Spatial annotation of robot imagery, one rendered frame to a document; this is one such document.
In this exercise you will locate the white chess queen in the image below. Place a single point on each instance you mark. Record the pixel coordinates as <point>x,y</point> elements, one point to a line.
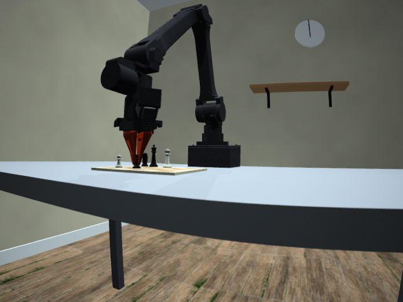
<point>167,163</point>

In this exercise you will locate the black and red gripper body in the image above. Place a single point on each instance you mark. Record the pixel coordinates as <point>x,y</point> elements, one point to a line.
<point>139,125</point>

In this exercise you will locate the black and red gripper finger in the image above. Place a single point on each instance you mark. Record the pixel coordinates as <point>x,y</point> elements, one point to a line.
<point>142,141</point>
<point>131,140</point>

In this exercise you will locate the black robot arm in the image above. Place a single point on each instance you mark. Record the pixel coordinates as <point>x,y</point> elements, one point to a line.
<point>128,75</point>

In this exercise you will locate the brown and cream chessboard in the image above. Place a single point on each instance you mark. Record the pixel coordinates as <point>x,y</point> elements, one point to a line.
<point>156,170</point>

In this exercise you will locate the white pawn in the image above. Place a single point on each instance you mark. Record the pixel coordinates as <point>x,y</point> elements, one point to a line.
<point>119,163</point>

